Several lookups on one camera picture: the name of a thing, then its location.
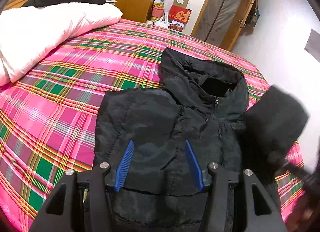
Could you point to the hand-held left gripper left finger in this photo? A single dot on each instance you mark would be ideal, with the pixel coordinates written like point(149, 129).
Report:
point(124, 169)

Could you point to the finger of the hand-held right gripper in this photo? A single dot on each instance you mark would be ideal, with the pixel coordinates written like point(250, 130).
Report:
point(298, 173)

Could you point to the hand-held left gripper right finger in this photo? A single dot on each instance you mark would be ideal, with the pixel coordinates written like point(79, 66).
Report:
point(194, 164)

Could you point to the black hooded puffer jacket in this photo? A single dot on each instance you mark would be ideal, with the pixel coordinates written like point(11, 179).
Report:
point(150, 121)

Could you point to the pink plaid bed sheet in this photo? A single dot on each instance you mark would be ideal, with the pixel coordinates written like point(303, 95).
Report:
point(75, 71)

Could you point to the white carry bag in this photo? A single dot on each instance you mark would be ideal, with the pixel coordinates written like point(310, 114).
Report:
point(163, 23)

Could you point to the red gift box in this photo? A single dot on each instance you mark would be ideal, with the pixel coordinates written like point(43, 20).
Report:
point(180, 14)

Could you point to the wooden door with grey panels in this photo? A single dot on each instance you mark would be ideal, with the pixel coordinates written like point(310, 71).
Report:
point(220, 9)

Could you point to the white duvet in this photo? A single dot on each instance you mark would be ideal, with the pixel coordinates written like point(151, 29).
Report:
point(45, 31)

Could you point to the open wooden door leaf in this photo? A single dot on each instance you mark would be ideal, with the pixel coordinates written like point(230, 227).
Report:
point(246, 11)

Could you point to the stack of colourful boxes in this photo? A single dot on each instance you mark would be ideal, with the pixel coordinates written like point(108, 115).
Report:
point(158, 6)

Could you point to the dark hanging bag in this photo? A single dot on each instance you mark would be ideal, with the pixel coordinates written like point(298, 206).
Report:
point(253, 13)

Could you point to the brown cardboard box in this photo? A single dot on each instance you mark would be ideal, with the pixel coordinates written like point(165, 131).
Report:
point(181, 1)

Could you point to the grey wall panel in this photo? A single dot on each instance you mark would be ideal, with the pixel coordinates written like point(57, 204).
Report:
point(314, 43)

